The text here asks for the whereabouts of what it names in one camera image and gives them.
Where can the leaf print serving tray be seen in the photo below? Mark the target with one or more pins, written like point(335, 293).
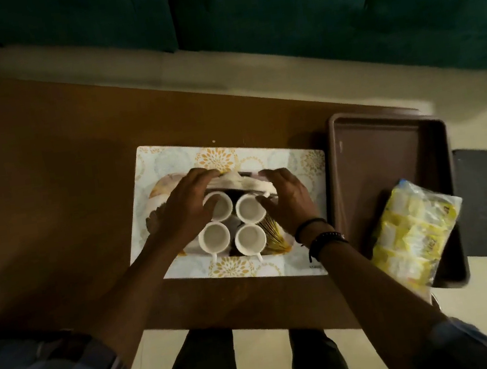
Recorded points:
point(159, 194)

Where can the long green sofa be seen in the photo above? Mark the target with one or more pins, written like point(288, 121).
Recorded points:
point(336, 6)

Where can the thin black wristband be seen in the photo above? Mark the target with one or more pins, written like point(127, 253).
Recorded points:
point(310, 224)

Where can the white paper napkins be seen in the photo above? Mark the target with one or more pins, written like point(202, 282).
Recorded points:
point(243, 181)

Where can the person's left forearm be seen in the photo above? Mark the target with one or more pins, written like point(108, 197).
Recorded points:
point(137, 296)

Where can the brown wooden table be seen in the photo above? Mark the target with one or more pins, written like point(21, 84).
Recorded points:
point(43, 174)

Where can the green armchair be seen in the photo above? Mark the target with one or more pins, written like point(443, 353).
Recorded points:
point(67, 21)

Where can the white ceramic cup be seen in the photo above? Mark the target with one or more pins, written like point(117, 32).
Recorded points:
point(250, 240)
point(214, 237)
point(250, 208)
point(222, 207)

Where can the floral placemat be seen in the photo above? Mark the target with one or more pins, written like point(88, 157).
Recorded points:
point(167, 156)

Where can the brown plastic tray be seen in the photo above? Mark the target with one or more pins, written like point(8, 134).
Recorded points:
point(375, 159)

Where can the person's left hand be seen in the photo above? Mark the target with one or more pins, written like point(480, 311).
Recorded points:
point(180, 213)

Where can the clear zip bag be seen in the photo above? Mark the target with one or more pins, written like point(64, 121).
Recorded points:
point(413, 235)

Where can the person's right hand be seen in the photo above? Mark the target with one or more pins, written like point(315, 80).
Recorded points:
point(293, 204)

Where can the person's right forearm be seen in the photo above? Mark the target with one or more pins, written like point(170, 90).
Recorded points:
point(377, 303)

